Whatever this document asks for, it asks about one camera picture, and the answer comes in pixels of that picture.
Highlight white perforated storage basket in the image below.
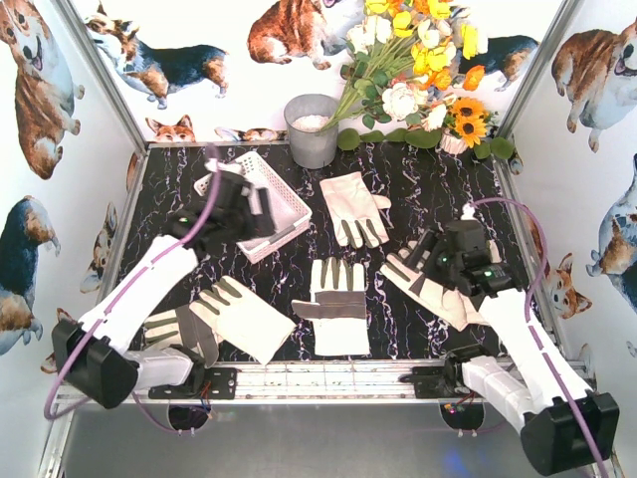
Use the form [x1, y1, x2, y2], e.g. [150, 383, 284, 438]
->
[195, 151, 312, 264]

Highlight white glove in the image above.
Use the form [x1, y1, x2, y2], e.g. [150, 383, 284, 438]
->
[319, 171, 391, 249]
[189, 276, 296, 365]

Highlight grey-palm glove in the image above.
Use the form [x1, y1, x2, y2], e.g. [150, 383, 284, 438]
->
[143, 305, 222, 368]
[380, 241, 488, 332]
[292, 257, 370, 357]

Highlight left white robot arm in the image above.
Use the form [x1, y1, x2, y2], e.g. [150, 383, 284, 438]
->
[52, 165, 275, 409]

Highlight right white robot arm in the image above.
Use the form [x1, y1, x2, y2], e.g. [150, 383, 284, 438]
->
[399, 220, 619, 476]

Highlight grey metal bucket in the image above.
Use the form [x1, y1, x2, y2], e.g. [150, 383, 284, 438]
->
[284, 94, 338, 169]

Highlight sunflower pot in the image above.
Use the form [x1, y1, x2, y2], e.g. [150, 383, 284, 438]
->
[438, 97, 499, 154]

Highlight artificial flower bouquet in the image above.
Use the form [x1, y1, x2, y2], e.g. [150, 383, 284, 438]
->
[324, 1, 489, 130]

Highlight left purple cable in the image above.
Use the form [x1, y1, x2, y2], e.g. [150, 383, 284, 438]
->
[44, 143, 235, 422]

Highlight purple cable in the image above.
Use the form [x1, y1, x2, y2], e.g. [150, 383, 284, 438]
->
[462, 196, 611, 478]
[44, 143, 235, 422]

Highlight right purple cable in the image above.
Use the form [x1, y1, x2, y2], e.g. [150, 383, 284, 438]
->
[462, 196, 611, 478]

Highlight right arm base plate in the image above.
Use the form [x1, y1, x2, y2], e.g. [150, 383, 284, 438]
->
[411, 366, 483, 399]

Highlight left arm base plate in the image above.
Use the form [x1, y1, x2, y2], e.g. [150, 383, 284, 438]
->
[147, 367, 238, 400]

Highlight aluminium front rail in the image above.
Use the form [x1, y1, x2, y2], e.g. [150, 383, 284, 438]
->
[55, 361, 598, 403]

